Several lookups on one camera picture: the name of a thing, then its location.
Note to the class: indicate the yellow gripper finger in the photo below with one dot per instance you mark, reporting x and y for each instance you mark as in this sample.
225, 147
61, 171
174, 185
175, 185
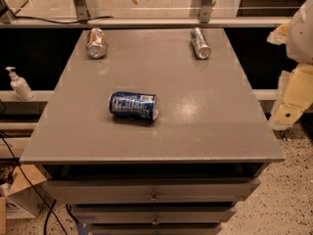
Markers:
295, 96
280, 34

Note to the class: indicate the silver redbull can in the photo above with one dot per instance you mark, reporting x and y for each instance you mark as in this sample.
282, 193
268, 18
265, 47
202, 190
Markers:
200, 45

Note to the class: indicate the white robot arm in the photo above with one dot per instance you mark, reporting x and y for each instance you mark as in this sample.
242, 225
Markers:
300, 43

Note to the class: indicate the blue pepsi can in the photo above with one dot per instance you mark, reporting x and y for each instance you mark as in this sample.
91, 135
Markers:
133, 105

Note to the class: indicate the orange soda can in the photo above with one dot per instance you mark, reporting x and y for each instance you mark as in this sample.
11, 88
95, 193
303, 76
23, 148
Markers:
96, 43

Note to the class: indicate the grey drawer cabinet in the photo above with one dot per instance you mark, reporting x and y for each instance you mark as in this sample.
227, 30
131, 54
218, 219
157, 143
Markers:
181, 174

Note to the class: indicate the white pump bottle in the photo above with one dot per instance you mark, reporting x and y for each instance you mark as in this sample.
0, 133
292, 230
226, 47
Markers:
19, 85

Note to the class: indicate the cardboard box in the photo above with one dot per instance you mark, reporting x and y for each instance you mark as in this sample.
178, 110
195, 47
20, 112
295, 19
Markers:
23, 205

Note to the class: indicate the right metal bracket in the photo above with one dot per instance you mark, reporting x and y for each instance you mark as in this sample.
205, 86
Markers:
205, 11

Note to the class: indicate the metal bracket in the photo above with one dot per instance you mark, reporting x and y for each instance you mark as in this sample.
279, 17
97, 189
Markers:
205, 11
81, 10

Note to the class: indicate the left metal bracket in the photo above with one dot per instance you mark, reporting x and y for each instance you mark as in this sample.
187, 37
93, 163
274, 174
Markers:
81, 10

